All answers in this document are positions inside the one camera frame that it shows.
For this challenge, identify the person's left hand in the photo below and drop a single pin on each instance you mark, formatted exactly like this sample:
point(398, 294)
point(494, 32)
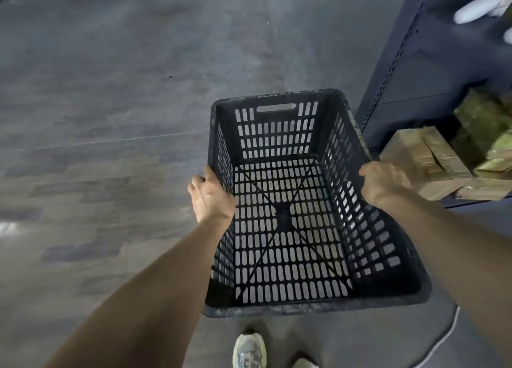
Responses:
point(210, 201)

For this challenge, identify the person's right hand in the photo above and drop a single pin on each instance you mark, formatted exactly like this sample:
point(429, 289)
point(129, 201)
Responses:
point(384, 183)

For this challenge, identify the person's right thumb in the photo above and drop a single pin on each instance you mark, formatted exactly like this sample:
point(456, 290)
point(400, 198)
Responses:
point(370, 167)

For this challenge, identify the person's left thumb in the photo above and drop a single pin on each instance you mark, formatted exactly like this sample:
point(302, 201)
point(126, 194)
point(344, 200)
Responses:
point(211, 176)

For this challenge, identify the black plastic slotted crate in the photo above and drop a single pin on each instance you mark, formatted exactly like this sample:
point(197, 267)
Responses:
point(296, 219)

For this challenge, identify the person's right forearm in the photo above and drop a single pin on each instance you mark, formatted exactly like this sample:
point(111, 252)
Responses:
point(452, 259)

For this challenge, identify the person's left forearm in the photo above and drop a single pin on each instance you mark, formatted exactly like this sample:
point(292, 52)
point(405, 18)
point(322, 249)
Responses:
point(148, 299)

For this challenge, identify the stack of tan paper packets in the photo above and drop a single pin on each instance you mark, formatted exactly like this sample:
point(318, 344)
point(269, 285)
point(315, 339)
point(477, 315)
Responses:
point(430, 163)

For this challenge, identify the pile of green packets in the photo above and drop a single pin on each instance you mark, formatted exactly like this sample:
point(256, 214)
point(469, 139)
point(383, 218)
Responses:
point(486, 139)

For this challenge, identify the dark metal shelving unit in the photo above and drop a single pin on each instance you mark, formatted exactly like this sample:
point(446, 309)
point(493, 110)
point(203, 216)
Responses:
point(436, 67)

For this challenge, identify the person's left shoe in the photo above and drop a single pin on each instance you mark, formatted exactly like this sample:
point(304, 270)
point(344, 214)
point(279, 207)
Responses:
point(248, 351)

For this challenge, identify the white plastic bag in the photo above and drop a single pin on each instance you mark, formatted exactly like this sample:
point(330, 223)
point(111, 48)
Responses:
point(486, 5)

